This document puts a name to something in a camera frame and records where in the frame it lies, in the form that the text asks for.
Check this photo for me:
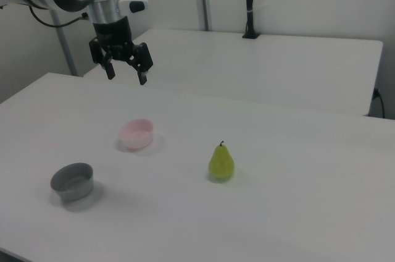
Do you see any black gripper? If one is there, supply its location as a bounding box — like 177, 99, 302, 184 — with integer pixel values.
88, 16, 154, 87

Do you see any green pear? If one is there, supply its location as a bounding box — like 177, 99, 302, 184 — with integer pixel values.
208, 140, 236, 182

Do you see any pink plastic bowl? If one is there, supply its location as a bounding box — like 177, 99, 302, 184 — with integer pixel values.
118, 119, 154, 151

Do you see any grey plastic bowl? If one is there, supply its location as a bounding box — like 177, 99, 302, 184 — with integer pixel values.
50, 162, 94, 203

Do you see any white side table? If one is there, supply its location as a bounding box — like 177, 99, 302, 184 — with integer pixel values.
83, 28, 384, 117

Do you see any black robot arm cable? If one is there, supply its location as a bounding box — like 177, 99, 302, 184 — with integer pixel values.
28, 5, 91, 28

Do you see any black wall cable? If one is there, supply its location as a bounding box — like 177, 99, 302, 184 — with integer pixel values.
372, 87, 386, 119

